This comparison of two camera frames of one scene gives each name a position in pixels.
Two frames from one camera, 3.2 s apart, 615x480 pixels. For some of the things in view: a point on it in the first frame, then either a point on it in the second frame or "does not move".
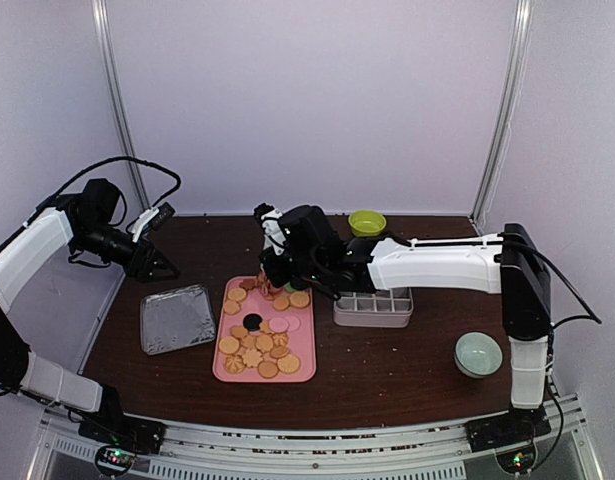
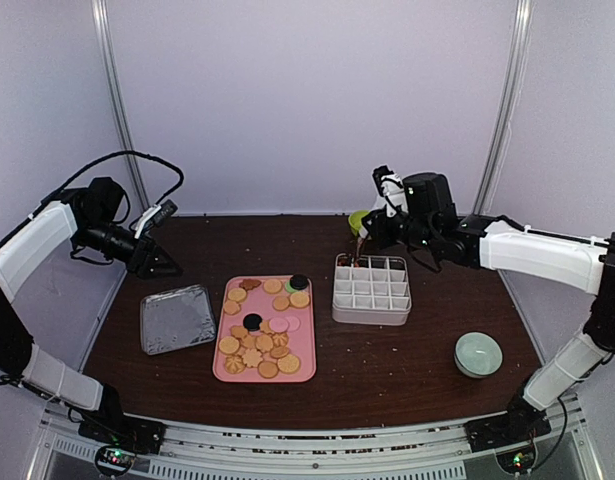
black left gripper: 140,264 does not move
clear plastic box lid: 176,319 does not move
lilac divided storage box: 380,308 does not move
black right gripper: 277,276 → 377,233
